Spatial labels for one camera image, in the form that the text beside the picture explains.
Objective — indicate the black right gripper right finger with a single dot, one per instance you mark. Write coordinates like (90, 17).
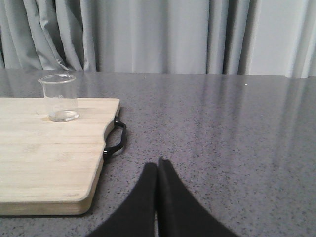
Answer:
(179, 213)

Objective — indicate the black cutting board handle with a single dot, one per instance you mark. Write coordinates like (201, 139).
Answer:
(118, 127)

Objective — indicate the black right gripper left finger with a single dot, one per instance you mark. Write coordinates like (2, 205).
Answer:
(136, 215)

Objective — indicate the grey curtain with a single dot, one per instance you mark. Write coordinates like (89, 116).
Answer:
(251, 37)

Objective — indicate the clear glass beaker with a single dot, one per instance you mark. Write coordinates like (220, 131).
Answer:
(60, 95)

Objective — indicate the wooden cutting board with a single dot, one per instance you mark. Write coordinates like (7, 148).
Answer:
(51, 168)

